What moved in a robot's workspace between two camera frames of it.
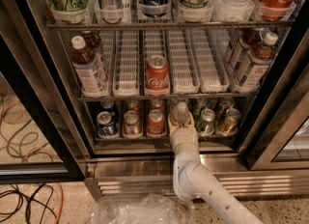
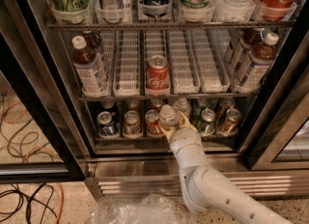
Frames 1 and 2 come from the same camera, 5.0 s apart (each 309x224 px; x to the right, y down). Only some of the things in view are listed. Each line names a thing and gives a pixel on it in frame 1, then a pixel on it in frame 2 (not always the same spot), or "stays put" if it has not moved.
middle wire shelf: x=166 y=98 stays put
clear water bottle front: x=181 y=113 -> x=168 y=115
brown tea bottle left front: x=88 y=70 stays put
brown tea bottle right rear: x=240 y=45 stays put
